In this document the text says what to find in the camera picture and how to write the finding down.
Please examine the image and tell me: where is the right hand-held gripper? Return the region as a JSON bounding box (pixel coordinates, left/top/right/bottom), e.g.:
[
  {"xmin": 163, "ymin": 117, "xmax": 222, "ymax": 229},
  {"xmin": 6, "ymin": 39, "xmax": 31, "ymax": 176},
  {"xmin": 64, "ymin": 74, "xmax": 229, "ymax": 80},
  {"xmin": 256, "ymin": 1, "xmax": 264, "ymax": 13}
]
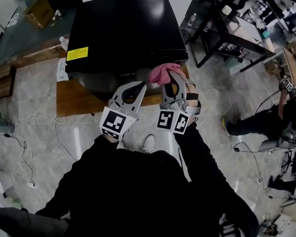
[{"xmin": 156, "ymin": 70, "xmax": 191, "ymax": 135}]

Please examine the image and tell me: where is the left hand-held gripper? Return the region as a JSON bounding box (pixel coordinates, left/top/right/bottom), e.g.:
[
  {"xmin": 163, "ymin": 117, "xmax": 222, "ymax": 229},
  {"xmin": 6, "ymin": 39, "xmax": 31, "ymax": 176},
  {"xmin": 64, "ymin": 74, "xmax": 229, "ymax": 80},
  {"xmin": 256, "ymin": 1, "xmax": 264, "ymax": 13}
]
[{"xmin": 99, "ymin": 81, "xmax": 148, "ymax": 142}]

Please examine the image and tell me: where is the pink cleaning cloth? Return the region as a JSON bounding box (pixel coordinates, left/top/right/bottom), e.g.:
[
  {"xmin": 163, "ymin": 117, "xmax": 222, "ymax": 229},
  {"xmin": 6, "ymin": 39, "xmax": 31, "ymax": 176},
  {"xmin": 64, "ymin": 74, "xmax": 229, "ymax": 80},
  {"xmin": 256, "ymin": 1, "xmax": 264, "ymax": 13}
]
[{"xmin": 148, "ymin": 62, "xmax": 182, "ymax": 85}]

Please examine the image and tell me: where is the black box appliance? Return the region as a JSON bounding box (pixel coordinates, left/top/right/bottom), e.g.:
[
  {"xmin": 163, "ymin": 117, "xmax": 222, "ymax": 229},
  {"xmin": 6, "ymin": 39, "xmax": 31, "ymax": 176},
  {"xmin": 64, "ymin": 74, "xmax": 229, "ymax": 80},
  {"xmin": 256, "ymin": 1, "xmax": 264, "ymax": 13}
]
[{"xmin": 65, "ymin": 0, "xmax": 189, "ymax": 101}]

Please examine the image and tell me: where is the person's left forearm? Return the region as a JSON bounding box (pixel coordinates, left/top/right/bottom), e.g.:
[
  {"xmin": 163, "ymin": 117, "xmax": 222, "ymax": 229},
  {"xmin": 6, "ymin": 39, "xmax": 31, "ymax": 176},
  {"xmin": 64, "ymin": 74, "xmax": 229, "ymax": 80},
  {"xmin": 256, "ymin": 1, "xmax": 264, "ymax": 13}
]
[{"xmin": 55, "ymin": 134, "xmax": 125, "ymax": 207}]

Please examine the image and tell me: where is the person's right forearm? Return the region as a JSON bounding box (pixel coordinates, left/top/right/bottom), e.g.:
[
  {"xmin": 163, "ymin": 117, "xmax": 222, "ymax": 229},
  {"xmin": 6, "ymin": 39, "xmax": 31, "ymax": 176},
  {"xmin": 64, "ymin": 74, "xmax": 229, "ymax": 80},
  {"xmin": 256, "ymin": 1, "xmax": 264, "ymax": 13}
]
[{"xmin": 174, "ymin": 118, "xmax": 235, "ymax": 190}]

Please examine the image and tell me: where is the person's right hand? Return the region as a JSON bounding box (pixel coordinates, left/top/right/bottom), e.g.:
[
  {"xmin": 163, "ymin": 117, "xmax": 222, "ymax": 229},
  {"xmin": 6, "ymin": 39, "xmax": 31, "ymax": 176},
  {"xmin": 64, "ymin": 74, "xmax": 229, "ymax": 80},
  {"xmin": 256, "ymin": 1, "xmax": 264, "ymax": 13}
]
[{"xmin": 186, "ymin": 80, "xmax": 202, "ymax": 115}]

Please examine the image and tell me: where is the person's right white shoe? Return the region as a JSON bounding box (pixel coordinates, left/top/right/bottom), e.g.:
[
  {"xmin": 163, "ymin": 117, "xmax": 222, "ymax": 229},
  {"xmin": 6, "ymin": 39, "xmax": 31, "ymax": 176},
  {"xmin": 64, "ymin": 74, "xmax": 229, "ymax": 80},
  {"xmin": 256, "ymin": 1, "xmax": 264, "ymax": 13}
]
[{"xmin": 142, "ymin": 134, "xmax": 155, "ymax": 154}]

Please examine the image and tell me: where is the low wooden table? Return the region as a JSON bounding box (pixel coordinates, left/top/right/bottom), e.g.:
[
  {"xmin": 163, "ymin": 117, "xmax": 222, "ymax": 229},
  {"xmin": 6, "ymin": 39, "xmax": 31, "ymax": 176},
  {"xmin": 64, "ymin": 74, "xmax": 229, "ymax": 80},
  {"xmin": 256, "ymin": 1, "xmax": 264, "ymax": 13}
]
[{"xmin": 56, "ymin": 65, "xmax": 190, "ymax": 118}]

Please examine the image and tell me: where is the white tissue packet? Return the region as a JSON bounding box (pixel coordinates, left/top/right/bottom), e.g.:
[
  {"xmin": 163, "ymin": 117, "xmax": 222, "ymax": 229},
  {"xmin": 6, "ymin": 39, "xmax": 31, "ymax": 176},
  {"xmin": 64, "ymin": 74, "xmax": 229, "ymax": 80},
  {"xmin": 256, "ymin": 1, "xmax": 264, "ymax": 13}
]
[{"xmin": 56, "ymin": 57, "xmax": 69, "ymax": 81}]

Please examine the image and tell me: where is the black glass desk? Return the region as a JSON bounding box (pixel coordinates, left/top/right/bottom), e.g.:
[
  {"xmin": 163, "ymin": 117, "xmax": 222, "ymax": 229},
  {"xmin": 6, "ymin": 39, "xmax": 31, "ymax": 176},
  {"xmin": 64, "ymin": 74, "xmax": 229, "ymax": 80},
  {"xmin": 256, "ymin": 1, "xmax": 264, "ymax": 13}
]
[{"xmin": 187, "ymin": 0, "xmax": 277, "ymax": 73}]

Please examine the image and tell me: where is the person's black-clad torso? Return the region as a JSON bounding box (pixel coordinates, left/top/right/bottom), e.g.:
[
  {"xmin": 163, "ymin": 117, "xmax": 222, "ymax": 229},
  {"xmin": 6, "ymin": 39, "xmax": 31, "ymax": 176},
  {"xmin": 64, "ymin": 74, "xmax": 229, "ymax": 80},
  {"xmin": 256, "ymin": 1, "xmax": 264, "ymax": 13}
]
[{"xmin": 61, "ymin": 149, "xmax": 259, "ymax": 237}]

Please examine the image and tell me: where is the raised wooden step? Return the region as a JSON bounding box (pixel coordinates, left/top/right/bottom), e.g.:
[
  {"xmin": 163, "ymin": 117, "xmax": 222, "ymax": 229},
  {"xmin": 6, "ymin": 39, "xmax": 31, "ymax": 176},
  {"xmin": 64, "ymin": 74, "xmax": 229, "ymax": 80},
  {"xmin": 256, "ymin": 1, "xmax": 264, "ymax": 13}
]
[{"xmin": 0, "ymin": 40, "xmax": 70, "ymax": 101}]

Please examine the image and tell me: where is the brown cardboard box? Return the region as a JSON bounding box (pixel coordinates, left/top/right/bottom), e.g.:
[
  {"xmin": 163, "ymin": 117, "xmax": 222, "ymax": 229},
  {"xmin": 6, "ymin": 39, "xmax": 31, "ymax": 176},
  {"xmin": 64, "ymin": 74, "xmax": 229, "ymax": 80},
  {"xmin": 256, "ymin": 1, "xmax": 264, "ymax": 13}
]
[{"xmin": 23, "ymin": 0, "xmax": 55, "ymax": 29}]

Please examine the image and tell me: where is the grey green floor device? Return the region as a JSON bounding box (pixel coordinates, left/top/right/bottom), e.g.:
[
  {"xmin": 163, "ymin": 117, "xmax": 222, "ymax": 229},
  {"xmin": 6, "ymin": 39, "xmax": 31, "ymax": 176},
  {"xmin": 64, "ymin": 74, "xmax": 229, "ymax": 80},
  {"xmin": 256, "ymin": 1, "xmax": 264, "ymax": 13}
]
[{"xmin": 0, "ymin": 110, "xmax": 15, "ymax": 135}]

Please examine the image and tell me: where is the white floor cable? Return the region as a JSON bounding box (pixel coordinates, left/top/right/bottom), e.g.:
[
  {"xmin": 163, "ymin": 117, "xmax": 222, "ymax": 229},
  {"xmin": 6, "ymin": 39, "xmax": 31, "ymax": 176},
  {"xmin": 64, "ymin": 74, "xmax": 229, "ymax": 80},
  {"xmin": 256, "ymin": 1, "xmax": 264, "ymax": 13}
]
[{"xmin": 16, "ymin": 112, "xmax": 77, "ymax": 197}]

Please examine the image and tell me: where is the black floor cable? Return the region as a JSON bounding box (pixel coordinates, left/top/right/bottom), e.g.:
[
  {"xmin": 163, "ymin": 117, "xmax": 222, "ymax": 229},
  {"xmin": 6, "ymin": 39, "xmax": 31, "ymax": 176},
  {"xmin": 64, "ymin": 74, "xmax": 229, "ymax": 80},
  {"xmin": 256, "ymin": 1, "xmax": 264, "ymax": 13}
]
[{"xmin": 3, "ymin": 132, "xmax": 37, "ymax": 186}]

